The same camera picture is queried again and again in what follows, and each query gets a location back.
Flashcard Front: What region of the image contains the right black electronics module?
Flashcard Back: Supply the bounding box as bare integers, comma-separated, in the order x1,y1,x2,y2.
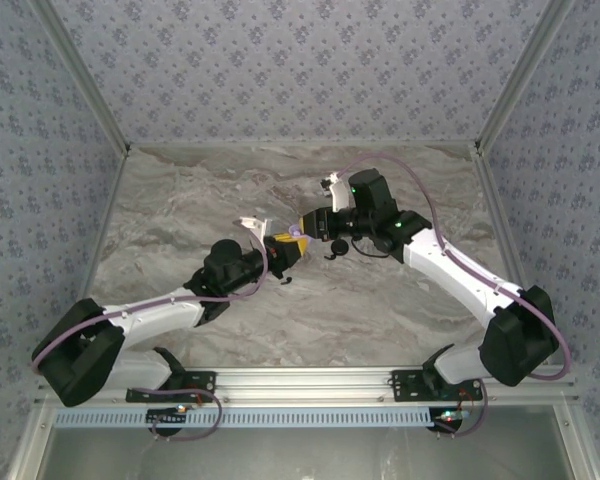
431,408,470,435

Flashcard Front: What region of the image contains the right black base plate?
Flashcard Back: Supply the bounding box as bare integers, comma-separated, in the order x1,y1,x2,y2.
390,369,484,404

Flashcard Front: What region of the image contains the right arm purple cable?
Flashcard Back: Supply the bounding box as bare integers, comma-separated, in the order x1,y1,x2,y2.
335,152,574,439

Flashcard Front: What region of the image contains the aluminium table back rail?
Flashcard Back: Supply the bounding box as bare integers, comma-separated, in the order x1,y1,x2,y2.
128,141,479,149

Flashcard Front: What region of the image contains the aluminium frame post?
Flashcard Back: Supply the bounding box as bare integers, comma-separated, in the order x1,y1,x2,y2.
552,404,600,480
28,0,132,154
474,0,580,151
7,404,56,480

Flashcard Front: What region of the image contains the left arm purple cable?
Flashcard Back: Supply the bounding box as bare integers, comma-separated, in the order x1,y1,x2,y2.
31,239,225,442

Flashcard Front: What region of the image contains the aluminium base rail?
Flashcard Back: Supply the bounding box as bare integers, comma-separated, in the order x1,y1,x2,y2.
33,366,580,407

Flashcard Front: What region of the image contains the black electronics module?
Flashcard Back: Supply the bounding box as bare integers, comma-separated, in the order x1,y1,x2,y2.
431,408,470,435
146,407,189,427

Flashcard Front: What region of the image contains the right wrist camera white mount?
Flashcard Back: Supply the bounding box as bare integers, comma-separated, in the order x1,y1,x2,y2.
320,171,355,212

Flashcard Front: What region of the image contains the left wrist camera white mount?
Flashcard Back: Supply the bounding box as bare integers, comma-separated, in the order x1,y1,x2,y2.
232,215,272,251

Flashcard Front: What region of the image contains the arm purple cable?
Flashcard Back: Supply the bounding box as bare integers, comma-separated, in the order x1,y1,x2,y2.
31,239,225,442
335,152,574,439

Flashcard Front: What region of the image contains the aluminium table side rail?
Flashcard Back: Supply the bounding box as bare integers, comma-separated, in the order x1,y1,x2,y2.
472,144,531,296
77,147,134,306

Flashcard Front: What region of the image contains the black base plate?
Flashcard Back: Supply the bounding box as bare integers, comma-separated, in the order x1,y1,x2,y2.
125,370,218,404
390,369,484,404

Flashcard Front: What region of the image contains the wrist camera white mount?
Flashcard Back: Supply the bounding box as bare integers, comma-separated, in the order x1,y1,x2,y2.
232,215,272,251
320,171,355,212

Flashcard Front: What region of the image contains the left black electronics module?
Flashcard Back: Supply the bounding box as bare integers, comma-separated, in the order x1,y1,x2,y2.
146,407,189,427

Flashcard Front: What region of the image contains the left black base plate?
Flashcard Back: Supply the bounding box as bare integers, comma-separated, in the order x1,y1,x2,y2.
125,370,218,404

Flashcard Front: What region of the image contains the perforated grey cable duct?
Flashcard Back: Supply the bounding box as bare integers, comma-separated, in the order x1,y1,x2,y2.
53,406,434,429

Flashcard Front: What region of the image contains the aluminium lower frame post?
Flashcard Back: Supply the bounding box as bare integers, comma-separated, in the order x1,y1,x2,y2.
552,404,600,480
7,404,56,480

